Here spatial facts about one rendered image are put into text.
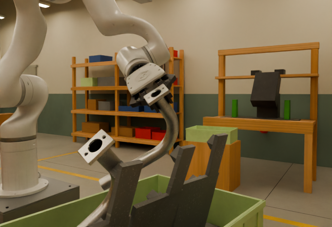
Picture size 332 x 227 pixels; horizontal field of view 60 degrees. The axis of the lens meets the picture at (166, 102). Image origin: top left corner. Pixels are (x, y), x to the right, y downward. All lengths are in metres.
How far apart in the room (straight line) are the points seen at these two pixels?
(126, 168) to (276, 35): 5.42
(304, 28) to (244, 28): 1.07
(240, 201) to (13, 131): 0.79
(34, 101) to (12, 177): 0.28
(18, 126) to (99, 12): 0.50
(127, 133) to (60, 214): 5.86
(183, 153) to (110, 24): 0.46
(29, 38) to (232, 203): 0.85
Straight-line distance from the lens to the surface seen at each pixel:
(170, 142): 0.71
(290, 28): 5.78
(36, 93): 1.16
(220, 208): 0.98
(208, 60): 6.15
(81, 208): 0.91
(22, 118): 1.16
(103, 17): 0.90
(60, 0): 1.15
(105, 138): 0.49
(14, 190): 1.18
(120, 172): 0.50
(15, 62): 1.10
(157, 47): 0.85
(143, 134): 6.35
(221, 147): 0.79
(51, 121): 9.55
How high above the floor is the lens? 1.27
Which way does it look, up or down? 2 degrees down
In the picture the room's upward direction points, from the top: straight up
